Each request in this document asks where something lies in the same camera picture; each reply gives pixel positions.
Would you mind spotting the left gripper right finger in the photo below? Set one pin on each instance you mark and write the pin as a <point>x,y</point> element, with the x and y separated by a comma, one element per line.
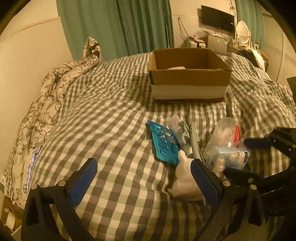
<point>237,209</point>

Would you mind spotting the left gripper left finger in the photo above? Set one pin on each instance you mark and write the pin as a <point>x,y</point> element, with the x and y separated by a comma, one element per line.
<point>38,220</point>

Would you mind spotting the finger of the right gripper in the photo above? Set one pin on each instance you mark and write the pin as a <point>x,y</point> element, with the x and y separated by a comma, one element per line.
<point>257,143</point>
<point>239,176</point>

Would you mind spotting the blue tissue packet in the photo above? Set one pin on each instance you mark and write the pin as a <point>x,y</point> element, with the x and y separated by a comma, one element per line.
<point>217,159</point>

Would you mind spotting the clear floss pick box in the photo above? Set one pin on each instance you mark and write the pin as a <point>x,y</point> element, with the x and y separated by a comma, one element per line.
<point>227,133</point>

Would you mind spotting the white ceramic figurine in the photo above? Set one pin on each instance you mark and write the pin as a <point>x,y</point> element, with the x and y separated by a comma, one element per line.
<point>184,187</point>

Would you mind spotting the blue blister pack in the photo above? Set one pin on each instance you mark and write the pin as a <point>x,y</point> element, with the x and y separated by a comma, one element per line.
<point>165,143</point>

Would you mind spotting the small clear plastic bag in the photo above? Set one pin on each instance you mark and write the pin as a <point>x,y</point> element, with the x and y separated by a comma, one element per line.
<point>176,127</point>

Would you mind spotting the black bag on bed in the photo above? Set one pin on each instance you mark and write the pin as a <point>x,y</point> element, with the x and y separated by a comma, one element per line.
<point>257,59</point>

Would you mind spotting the brown cardboard box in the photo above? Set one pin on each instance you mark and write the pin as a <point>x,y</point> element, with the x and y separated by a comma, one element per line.
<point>188,74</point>

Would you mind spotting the silver mini fridge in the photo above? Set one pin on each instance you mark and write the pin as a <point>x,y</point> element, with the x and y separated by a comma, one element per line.
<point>217,44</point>

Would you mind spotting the floral white blanket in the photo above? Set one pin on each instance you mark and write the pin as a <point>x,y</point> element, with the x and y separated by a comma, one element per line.
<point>37,125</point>

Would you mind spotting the white oval mirror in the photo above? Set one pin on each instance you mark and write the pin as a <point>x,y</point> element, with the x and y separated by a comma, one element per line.
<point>242,33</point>

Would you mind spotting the white suitcase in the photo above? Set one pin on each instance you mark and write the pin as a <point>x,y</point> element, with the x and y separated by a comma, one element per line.
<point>193,44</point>

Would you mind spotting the grey checkered duvet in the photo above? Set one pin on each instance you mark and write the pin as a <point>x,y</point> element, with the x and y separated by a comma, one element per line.
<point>104,116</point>

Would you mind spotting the green curtain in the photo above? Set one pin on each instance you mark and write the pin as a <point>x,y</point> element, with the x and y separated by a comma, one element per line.
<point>122,28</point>
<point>250,12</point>

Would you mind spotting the black wall television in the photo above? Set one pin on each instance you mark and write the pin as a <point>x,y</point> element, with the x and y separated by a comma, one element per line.
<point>218,19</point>

